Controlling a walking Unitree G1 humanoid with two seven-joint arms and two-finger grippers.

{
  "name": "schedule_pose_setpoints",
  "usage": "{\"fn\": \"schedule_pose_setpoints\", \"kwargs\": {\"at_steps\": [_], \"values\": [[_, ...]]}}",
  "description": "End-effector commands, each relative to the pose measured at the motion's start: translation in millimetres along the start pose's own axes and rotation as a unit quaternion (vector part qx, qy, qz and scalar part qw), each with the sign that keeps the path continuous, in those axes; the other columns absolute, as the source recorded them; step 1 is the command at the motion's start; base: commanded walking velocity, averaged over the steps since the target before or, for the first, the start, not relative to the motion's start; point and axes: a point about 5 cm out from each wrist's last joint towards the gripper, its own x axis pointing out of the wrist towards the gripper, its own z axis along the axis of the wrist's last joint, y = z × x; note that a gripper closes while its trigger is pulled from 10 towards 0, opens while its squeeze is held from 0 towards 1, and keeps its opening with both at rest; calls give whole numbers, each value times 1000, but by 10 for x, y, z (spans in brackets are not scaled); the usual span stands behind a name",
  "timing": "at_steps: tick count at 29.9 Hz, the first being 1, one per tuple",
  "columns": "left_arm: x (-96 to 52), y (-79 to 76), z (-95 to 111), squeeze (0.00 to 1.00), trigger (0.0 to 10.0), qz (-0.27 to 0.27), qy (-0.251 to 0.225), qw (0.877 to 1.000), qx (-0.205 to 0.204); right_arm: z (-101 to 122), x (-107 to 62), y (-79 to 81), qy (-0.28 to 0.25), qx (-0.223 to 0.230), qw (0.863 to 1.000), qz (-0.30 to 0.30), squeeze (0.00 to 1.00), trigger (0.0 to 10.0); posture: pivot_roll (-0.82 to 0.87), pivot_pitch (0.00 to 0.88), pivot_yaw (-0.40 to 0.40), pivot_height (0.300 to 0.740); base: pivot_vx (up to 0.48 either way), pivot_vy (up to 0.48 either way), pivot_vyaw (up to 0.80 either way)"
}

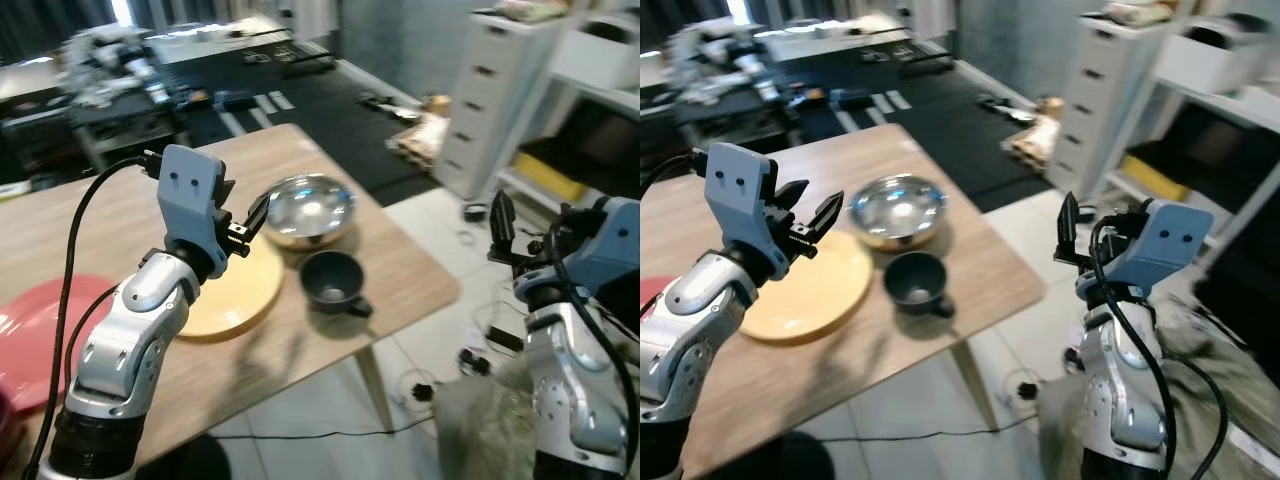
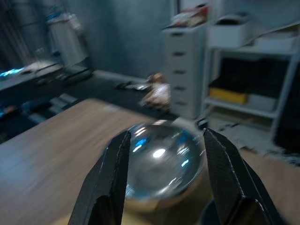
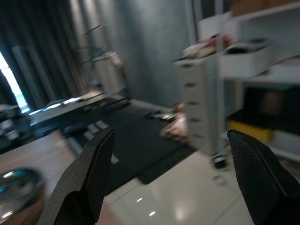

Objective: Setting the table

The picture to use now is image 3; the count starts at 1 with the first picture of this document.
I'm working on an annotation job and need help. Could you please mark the white storage box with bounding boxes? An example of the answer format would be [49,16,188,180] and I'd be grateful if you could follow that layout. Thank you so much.
[217,43,274,78]

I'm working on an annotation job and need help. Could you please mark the white shelving unit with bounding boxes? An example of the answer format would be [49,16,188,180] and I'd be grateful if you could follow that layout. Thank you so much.
[217,1,300,162]

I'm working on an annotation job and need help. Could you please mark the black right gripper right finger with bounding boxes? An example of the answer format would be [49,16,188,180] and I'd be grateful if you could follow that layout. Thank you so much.
[226,129,300,225]

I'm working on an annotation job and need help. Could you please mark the silver cylindrical appliance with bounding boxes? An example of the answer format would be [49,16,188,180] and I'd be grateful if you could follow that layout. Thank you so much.
[92,52,127,94]

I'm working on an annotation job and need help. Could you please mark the yellow box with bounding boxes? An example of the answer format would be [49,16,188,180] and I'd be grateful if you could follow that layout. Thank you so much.
[227,120,274,143]

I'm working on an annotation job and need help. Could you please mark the low dark bench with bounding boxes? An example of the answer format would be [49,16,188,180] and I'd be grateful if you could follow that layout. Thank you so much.
[28,92,129,132]

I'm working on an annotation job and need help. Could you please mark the black microwave oven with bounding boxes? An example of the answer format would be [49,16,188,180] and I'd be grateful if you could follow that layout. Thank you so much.
[242,85,300,132]

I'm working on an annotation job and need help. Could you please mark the black floor mat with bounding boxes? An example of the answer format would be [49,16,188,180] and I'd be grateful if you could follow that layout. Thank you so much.
[67,100,196,195]

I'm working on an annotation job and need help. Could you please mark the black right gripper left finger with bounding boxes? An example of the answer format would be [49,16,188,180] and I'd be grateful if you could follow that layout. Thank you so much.
[37,128,115,225]

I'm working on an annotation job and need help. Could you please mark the white drawer cart on wheels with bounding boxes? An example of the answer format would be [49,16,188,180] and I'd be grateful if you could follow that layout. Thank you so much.
[173,54,229,168]

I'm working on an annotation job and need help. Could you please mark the steel bowl with wooden base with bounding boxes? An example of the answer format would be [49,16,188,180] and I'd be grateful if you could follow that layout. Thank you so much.
[0,166,45,225]

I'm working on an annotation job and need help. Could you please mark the dark curtain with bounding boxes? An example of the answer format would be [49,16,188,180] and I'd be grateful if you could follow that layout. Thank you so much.
[0,0,92,111]

